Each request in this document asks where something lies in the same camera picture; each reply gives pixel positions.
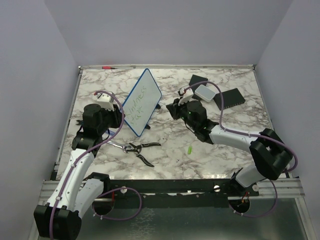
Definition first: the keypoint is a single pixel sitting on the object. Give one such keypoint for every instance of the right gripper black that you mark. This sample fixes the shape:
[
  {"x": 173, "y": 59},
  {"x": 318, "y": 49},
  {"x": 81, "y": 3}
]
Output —
[{"x": 174, "y": 108}]

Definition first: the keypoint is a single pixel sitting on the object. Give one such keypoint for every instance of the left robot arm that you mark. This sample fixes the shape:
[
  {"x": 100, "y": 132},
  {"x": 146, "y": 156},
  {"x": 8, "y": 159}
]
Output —
[{"x": 60, "y": 218}]

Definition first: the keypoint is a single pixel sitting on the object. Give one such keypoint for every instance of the blue framed whiteboard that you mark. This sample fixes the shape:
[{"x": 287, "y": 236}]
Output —
[{"x": 141, "y": 102}]

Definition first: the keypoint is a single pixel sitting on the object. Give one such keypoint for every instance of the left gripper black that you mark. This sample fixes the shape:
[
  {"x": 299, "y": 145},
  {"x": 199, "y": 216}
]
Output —
[{"x": 117, "y": 114}]

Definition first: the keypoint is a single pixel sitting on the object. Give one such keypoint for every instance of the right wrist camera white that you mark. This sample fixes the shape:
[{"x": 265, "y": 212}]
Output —
[{"x": 185, "y": 93}]

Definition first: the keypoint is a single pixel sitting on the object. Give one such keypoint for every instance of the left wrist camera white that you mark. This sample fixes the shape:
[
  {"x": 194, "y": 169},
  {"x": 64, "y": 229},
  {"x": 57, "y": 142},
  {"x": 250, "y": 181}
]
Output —
[{"x": 105, "y": 100}]

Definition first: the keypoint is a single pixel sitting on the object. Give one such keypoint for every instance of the black network switch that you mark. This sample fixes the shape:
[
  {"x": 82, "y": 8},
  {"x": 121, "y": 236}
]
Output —
[{"x": 231, "y": 98}]

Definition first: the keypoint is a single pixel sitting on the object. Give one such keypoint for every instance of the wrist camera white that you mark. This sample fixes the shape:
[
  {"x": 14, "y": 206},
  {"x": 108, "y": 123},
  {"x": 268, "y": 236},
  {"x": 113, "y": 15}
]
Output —
[
  {"x": 105, "y": 100},
  {"x": 185, "y": 93}
]

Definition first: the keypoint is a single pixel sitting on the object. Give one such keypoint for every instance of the black flat box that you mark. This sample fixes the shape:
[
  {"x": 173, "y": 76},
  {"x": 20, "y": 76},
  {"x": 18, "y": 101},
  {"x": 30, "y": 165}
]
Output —
[{"x": 197, "y": 80}]

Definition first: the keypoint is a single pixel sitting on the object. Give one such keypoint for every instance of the white small router box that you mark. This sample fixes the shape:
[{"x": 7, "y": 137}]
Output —
[{"x": 205, "y": 93}]

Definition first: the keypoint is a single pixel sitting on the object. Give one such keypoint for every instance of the green marker cap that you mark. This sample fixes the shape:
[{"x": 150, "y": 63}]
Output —
[{"x": 189, "y": 150}]

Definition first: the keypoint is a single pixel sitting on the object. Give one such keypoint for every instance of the red pen at back rail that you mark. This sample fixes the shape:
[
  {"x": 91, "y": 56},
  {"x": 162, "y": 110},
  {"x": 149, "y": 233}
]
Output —
[{"x": 108, "y": 68}]

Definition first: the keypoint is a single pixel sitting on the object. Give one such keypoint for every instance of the aluminium table frame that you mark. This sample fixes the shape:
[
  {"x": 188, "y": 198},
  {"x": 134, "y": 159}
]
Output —
[{"x": 158, "y": 171}]

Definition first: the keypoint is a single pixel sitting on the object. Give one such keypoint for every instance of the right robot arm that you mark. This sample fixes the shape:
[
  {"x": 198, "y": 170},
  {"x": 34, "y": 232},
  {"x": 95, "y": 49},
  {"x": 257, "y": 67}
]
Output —
[{"x": 270, "y": 156}]

